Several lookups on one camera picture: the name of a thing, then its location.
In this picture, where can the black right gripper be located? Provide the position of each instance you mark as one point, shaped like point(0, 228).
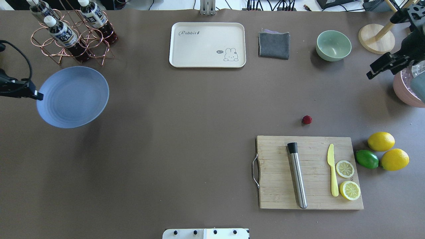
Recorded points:
point(410, 45)

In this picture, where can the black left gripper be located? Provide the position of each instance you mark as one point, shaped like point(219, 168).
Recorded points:
point(17, 90)

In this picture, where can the blue round plate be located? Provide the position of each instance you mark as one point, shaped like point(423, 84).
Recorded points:
point(73, 97)

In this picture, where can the wooden stand round base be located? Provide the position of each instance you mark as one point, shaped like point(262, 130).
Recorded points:
point(378, 39)

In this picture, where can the pink bowl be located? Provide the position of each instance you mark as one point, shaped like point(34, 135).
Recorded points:
point(401, 86)

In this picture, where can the green bowl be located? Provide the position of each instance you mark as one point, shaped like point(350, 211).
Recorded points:
point(333, 46)

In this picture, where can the dark tea bottle front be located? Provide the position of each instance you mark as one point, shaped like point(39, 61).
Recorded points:
point(65, 36)

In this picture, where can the dark tea bottle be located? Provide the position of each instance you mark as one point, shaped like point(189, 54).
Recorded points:
point(41, 9)
point(98, 20)
point(65, 36)

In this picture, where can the yellow lemon far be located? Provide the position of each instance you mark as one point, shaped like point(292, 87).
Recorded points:
point(381, 141)

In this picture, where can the yellow lemon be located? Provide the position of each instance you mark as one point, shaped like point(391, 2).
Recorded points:
point(395, 159)
point(381, 141)

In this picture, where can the dark tea bottle back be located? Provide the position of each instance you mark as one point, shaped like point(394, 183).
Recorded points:
point(41, 9)

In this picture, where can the green lime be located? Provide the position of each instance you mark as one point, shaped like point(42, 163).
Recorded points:
point(367, 159)

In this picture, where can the yellow lemon near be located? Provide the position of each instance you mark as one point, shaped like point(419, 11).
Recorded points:
point(395, 159)

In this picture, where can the dark tea bottle middle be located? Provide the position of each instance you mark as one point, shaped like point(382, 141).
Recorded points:
point(98, 20)

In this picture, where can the lemon slice upper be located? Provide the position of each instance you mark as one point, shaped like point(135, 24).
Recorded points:
point(345, 169)

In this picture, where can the lemon slice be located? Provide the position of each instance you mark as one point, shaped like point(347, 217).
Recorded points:
point(345, 169)
point(350, 190)

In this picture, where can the grey folded cloth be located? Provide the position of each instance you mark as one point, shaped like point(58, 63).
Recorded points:
point(274, 44)

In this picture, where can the steel muddler black tip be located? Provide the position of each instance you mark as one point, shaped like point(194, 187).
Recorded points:
point(297, 172)

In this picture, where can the lemon slice lower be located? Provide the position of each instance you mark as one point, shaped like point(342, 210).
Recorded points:
point(350, 190)

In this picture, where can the yellow plastic knife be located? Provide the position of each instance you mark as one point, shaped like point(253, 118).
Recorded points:
point(331, 163)

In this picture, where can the cream rabbit tray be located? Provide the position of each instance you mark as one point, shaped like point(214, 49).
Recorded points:
point(207, 45)

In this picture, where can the wooden cutting board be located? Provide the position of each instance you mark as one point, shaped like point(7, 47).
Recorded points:
point(276, 182)

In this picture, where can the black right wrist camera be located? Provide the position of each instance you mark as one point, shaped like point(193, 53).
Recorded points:
point(414, 14)

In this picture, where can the copper wire bottle rack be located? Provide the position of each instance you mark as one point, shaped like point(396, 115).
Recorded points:
point(81, 33)

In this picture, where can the aluminium frame post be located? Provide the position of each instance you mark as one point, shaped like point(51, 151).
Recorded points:
point(207, 7)

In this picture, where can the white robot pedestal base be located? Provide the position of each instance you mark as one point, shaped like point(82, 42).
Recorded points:
point(207, 233)

